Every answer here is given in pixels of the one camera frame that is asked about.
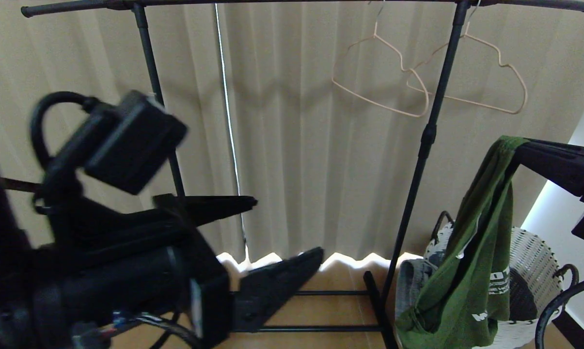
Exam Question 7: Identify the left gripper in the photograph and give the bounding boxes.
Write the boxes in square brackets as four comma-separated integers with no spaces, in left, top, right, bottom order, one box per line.
[30,194,325,349]

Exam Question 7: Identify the green printed shirt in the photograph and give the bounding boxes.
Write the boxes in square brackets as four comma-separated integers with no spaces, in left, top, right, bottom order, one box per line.
[395,136,530,349]

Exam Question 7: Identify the white laundry basket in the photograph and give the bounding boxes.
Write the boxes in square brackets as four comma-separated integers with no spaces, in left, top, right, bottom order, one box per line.
[423,211,580,349]

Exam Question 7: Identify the pink clothes hanger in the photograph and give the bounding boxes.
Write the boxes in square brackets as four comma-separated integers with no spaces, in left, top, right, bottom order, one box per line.
[406,0,528,115]
[331,0,430,118]

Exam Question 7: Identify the black clothes rack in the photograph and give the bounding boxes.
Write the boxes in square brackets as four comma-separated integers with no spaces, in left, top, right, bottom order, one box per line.
[20,0,584,349]

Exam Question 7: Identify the beige curtain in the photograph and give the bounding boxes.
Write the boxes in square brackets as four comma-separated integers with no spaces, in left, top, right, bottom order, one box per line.
[0,0,584,272]

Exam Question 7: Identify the pale grey shorts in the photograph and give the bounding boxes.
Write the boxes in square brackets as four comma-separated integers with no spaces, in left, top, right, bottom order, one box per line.
[396,258,442,320]

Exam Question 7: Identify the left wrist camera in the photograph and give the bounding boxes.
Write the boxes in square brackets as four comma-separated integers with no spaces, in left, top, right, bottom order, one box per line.
[42,90,189,228]

